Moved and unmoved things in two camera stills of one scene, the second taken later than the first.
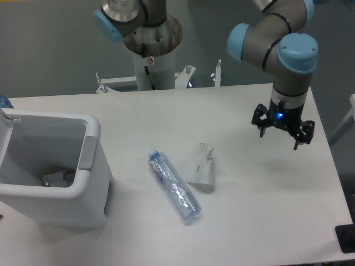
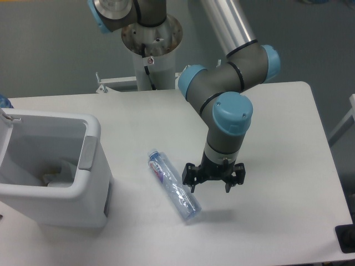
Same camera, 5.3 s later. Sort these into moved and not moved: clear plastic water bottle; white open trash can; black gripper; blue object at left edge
Moved: black gripper
Not moved: blue object at left edge; white open trash can; clear plastic water bottle
